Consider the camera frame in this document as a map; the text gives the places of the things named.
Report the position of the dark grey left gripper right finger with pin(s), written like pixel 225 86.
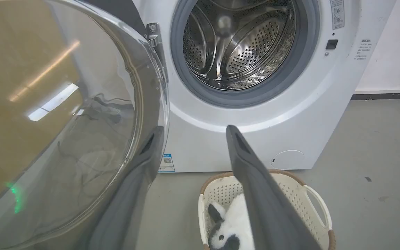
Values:
pixel 266 205

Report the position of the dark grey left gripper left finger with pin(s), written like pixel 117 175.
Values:
pixel 127 205

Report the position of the round glass washing machine door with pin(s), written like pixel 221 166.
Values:
pixel 68 118

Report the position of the white front-loading washing machine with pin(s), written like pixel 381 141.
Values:
pixel 255 90

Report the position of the white plastic laundry basket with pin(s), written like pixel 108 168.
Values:
pixel 300 205

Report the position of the black and white plush toy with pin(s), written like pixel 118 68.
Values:
pixel 233 225

